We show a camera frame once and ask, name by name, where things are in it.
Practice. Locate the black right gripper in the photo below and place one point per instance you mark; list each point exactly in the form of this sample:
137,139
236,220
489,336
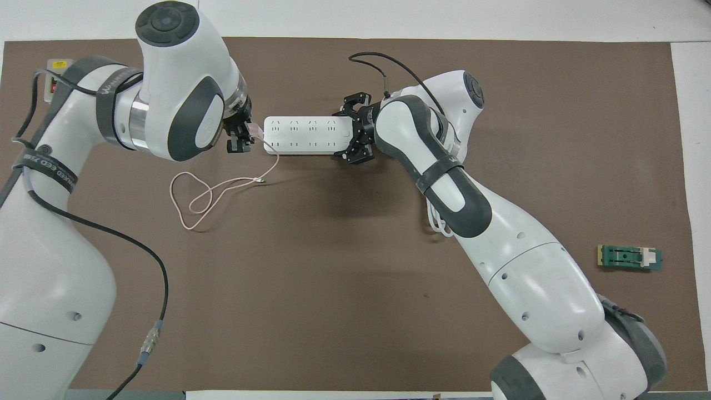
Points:
366,125

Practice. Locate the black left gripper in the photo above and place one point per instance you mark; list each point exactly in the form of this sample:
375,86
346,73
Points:
238,116

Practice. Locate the pink charger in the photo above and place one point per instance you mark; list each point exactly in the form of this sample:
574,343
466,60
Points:
256,131

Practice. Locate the white power strip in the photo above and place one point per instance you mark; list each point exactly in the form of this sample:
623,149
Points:
305,135

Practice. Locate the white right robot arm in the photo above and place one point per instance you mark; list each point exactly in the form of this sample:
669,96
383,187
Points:
527,272

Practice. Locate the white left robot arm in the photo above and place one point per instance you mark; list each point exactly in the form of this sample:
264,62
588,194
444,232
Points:
55,266

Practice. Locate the brown table mat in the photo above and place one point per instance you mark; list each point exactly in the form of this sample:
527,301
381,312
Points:
333,305

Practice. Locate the grey push-button switch box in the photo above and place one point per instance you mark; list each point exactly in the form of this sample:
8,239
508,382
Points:
57,65

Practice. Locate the green knife switch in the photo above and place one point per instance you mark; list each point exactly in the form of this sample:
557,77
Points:
625,258

